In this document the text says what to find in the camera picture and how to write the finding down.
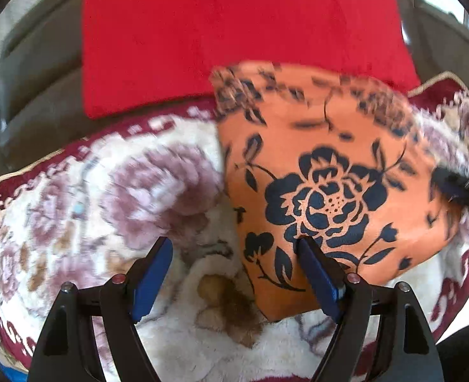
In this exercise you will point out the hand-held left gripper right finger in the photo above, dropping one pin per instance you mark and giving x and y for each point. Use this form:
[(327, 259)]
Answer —
[(318, 282)]

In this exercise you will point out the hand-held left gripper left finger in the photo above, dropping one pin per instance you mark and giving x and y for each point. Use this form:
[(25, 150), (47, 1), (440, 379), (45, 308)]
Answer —
[(150, 286)]

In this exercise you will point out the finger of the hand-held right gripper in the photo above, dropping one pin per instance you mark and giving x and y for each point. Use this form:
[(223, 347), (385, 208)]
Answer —
[(455, 186)]

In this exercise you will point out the orange floral blouse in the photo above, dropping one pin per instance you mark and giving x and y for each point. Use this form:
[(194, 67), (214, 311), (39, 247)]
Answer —
[(338, 147)]

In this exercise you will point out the floral plush blanket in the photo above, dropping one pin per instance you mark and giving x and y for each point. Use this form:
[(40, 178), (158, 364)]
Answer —
[(99, 207)]

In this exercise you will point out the brown leather sofa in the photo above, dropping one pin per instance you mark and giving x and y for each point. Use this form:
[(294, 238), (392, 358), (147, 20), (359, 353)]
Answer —
[(39, 87)]

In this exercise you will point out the red blanket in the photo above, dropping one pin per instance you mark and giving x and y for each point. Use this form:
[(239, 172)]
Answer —
[(218, 28)]

